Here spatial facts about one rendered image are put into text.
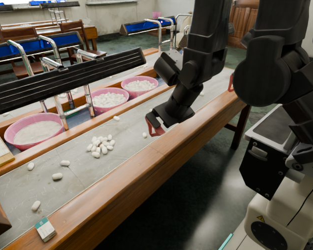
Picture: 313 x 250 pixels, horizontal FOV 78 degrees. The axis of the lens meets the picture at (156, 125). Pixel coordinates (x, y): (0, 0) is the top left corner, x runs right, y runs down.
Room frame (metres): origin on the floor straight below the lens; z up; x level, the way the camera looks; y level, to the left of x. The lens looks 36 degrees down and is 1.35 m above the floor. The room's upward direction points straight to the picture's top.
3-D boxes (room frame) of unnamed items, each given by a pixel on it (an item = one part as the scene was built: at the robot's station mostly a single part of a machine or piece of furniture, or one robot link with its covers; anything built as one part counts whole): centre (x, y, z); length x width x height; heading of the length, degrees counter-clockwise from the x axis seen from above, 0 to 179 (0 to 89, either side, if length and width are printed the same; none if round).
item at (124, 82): (1.32, 0.12, 0.72); 0.27 x 0.27 x 0.10
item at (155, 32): (6.88, -0.01, 0.32); 0.42 x 0.42 x 0.64; 42
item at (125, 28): (1.81, 0.04, 1.08); 0.62 x 0.08 x 0.07; 138
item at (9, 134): (0.78, 0.61, 0.72); 0.27 x 0.27 x 0.10
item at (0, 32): (2.52, 1.63, 0.45); 0.44 x 0.43 x 0.91; 127
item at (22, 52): (1.05, 0.64, 0.90); 0.20 x 0.19 x 0.45; 138
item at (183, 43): (1.44, -0.37, 1.08); 0.62 x 0.08 x 0.07; 138
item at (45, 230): (0.28, 0.32, 0.78); 0.06 x 0.04 x 0.02; 48
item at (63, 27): (3.10, 1.07, 0.45); 0.44 x 0.43 x 0.91; 152
